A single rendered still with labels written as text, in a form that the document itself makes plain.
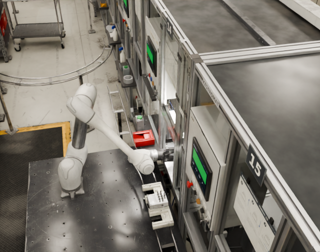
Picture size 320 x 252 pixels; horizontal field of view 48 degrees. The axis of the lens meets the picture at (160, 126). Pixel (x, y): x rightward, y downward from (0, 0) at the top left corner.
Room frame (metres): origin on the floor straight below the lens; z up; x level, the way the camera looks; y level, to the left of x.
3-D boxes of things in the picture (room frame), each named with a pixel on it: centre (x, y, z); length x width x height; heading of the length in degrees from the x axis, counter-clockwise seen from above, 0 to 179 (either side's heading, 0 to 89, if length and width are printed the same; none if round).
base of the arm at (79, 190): (1.86, 0.68, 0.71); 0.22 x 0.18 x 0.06; 14
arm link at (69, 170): (1.89, 0.69, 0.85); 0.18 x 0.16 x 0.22; 175
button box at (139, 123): (2.35, 0.16, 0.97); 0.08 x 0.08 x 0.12; 14
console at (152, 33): (2.34, -0.05, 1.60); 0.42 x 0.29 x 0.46; 14
